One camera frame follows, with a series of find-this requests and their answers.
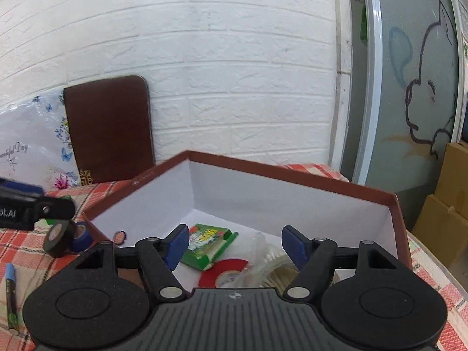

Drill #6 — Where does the floral plastic-wrapped pillow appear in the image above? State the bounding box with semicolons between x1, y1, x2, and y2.
0;89;80;191

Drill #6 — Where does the blue marker pen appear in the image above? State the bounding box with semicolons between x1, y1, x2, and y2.
5;263;19;335

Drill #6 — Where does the clear tape roll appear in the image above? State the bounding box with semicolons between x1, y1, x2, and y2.
232;232;298;293

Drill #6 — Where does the black tape roll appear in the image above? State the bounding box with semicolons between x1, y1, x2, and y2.
43;220;75;258

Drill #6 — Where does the brown storage box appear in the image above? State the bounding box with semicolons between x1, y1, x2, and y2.
83;151;412;266

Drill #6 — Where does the dark brown wooden headboard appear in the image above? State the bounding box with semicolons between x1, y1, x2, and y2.
63;75;156;185

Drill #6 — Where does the green printed carton box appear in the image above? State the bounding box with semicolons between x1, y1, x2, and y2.
182;223;229;271

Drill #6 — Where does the upper cardboard box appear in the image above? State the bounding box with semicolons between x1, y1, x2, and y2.
435;143;468;218

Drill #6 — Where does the painted glass sliding door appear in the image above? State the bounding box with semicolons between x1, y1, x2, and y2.
342;0;459;196

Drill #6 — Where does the red tape roll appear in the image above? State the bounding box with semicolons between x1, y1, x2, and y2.
198;258;248;288

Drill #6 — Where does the cardboard box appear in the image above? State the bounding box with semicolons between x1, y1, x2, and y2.
412;194;467;267
435;143;468;218

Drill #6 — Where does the blue tape roll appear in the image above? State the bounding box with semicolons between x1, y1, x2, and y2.
68;222;93;254

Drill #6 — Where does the red plaid bed blanket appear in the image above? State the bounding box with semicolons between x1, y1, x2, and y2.
1;181;467;350

